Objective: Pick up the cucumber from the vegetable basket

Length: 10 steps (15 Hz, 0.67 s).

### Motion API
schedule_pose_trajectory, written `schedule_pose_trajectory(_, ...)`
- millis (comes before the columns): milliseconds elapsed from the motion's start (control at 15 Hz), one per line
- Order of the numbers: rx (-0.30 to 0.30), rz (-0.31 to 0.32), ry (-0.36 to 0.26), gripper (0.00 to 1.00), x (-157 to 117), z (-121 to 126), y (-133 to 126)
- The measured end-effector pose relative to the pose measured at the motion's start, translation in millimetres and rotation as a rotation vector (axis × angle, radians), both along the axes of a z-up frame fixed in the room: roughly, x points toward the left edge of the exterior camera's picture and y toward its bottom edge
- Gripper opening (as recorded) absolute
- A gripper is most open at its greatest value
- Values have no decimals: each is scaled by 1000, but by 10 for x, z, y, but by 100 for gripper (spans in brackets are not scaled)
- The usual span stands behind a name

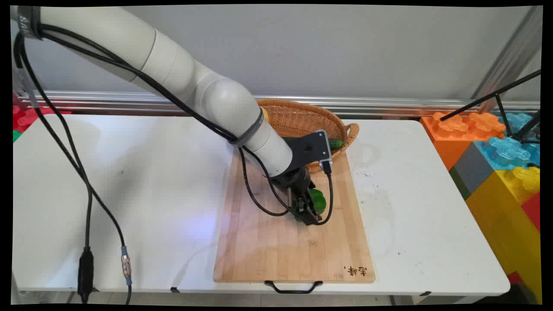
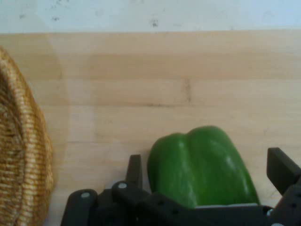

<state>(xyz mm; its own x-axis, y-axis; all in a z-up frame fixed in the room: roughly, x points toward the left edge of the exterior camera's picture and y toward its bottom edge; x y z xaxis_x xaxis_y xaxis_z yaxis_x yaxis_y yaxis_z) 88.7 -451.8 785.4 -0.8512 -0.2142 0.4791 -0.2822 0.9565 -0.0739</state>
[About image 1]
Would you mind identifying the grey giant building block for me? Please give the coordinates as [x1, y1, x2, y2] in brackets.
[449, 142, 496, 200]

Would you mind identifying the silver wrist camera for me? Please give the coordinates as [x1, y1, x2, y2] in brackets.
[318, 129, 334, 169]

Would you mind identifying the black cable with ferrite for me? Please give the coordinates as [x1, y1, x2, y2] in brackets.
[13, 31, 95, 304]

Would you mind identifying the black cutting board handle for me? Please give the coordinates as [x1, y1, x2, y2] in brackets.
[264, 280, 324, 295]

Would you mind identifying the dark arm strap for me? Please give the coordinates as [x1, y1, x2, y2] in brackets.
[18, 6, 44, 40]

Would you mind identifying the blue giant building block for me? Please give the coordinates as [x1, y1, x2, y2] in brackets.
[473, 113, 541, 171]

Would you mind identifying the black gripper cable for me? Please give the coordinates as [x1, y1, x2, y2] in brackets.
[39, 30, 291, 217]

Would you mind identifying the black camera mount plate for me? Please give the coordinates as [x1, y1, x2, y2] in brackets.
[283, 131, 331, 174]

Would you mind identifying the black tripod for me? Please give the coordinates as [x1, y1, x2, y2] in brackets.
[439, 69, 542, 146]

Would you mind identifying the orange giant building block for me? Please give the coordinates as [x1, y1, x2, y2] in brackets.
[420, 111, 506, 171]

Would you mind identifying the bamboo cutting board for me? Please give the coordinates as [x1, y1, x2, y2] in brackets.
[213, 148, 376, 284]

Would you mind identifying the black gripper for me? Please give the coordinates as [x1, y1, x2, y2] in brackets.
[270, 166, 323, 226]

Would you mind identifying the red giant building block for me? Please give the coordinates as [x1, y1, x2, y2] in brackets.
[13, 105, 72, 133]
[520, 192, 541, 232]

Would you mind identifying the woven wicker basket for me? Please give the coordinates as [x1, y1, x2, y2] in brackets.
[257, 99, 360, 174]

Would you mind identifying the aluminium frame post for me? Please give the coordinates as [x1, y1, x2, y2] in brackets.
[470, 6, 543, 114]

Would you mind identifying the aluminium rail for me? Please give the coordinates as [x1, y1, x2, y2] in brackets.
[16, 90, 541, 118]

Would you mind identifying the black cable with metal connector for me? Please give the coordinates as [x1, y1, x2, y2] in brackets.
[17, 39, 133, 305]

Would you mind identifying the yellow giant building block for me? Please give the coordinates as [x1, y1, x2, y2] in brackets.
[465, 166, 542, 304]

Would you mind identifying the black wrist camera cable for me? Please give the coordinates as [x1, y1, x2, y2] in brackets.
[39, 24, 334, 226]

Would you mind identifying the grey arm strap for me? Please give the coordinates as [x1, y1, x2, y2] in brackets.
[229, 108, 265, 148]

